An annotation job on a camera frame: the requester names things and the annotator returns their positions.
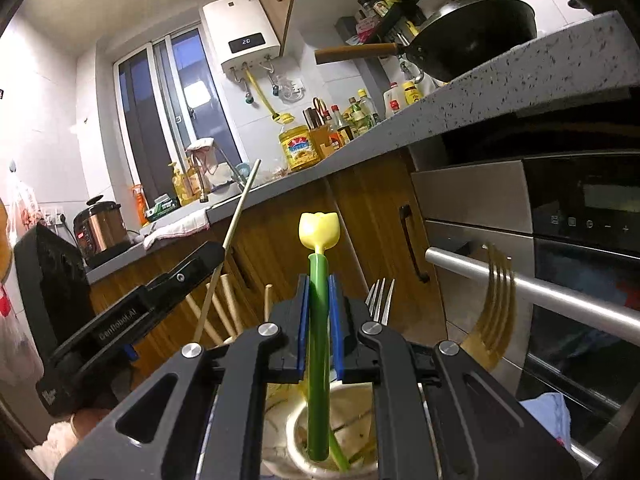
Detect white jug with red cap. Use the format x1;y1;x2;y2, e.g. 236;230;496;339
383;82;406;117

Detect green tulip handle utensil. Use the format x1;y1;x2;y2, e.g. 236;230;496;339
327;430;352;473
298;211;342;463

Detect hanging plastic bags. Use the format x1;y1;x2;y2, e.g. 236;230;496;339
0;160;47;388

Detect yellow hose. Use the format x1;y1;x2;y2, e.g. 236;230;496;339
244;66;297;124

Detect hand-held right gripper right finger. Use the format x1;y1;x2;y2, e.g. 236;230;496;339
329;274;584;480

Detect white wall socket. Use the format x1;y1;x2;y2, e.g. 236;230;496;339
44;205;72;229

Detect cream ceramic utensil holder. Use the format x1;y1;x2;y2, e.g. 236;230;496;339
260;381;384;480

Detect blue printed cloth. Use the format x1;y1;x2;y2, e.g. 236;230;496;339
519;391;572;450

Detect grey kitchen countertop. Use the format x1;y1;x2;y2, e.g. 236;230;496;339
85;7;640;286

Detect orange spray bottle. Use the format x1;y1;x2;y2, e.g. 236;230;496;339
130;183;151;227

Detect green package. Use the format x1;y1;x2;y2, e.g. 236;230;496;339
144;194;181;222

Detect yellow cooking oil bottle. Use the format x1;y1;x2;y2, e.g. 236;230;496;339
278;125;322;173

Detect copper electric rice cooker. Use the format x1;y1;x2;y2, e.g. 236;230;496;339
73;194;133;262

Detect wooden cabinet door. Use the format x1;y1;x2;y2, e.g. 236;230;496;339
90;180;351;377
329;151;449;347

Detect steel built-in oven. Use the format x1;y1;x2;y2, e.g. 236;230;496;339
409;150;640;466

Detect steel kitchen faucet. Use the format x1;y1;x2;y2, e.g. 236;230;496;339
215;144;252;187

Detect wooden knife block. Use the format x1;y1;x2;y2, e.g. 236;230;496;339
304;97;344;162

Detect kitchen window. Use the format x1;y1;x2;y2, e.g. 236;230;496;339
111;25;247;197

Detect row of sauce bottles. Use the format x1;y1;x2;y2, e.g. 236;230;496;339
327;89;384;144

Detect black wok with wooden handle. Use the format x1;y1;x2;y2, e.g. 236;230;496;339
314;0;539;84

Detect person's left hand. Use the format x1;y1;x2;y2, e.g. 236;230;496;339
70;406;119;442

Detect steel oven handle bar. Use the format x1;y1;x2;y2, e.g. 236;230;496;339
424;246;640;332

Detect white and red towel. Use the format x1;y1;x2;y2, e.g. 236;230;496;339
142;208;209;251

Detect orange liquid bottle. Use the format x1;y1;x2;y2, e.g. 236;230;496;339
187;156;207;200

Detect black wall spice rack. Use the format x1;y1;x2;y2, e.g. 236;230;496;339
336;0;417;47

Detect silver metal fork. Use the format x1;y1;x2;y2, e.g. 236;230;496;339
364;277;397;327

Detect white water heater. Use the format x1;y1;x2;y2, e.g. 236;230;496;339
201;0;282;80

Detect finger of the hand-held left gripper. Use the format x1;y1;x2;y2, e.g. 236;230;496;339
144;241;227;312

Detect yellow dish soap bottle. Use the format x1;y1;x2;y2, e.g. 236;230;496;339
169;160;194;207

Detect pink cloth on faucet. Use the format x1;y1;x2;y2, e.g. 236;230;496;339
185;137;222;192

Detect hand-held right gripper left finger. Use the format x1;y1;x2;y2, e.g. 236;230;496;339
54;274;311;480

